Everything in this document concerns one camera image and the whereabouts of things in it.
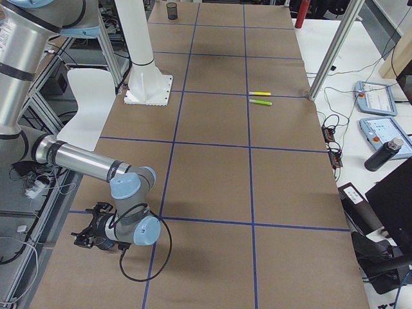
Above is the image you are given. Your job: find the black water bottle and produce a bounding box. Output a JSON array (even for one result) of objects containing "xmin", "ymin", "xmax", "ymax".
[{"xmin": 364, "ymin": 138, "xmax": 404, "ymax": 172}]

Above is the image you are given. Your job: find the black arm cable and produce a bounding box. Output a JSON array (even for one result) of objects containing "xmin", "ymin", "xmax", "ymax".
[{"xmin": 111, "ymin": 203, "xmax": 173, "ymax": 283}]

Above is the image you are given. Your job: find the near teach pendant tablet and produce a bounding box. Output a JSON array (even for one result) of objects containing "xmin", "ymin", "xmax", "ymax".
[{"xmin": 359, "ymin": 116, "xmax": 411, "ymax": 160}]

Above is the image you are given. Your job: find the green highlighter pen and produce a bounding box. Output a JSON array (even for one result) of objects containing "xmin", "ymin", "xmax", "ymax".
[{"xmin": 249, "ymin": 99, "xmax": 272, "ymax": 106}]

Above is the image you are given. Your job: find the red bottle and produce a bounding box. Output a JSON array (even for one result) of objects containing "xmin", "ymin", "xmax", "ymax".
[{"xmin": 294, "ymin": 0, "xmax": 310, "ymax": 29}]

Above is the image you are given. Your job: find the far teach pendant tablet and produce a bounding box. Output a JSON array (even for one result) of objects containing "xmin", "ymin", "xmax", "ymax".
[{"xmin": 354, "ymin": 80, "xmax": 397, "ymax": 116}]

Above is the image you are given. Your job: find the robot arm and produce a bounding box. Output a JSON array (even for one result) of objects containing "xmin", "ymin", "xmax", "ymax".
[{"xmin": 1, "ymin": 1, "xmax": 161, "ymax": 248}]

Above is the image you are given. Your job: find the aluminium frame post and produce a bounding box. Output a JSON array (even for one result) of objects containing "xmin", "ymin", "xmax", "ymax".
[{"xmin": 307, "ymin": 0, "xmax": 365, "ymax": 102}]

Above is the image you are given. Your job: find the white camera stand pillar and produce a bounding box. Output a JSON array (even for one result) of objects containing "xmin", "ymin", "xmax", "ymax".
[{"xmin": 115, "ymin": 0, "xmax": 173, "ymax": 106}]

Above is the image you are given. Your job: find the black mesh pencil cup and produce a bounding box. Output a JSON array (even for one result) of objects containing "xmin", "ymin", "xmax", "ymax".
[{"xmin": 166, "ymin": 2, "xmax": 178, "ymax": 20}]

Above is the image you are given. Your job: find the black monitor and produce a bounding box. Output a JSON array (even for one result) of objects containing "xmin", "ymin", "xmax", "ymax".
[{"xmin": 366, "ymin": 158, "xmax": 411, "ymax": 250}]

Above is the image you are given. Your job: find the white curved plastic sheet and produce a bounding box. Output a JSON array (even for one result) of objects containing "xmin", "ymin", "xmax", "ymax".
[{"xmin": 57, "ymin": 68, "xmax": 117, "ymax": 151}]

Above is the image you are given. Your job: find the teach pendant tablet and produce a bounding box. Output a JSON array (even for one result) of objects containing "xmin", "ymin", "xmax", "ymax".
[
  {"xmin": 359, "ymin": 116, "xmax": 411, "ymax": 160},
  {"xmin": 354, "ymin": 80, "xmax": 397, "ymax": 116}
]

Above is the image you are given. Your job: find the yellow highlighter pen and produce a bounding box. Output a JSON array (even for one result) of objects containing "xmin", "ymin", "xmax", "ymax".
[{"xmin": 248, "ymin": 91, "xmax": 272, "ymax": 97}]

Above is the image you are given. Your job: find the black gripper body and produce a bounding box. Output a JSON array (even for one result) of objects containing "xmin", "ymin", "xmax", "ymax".
[{"xmin": 71, "ymin": 201, "xmax": 115, "ymax": 250}]

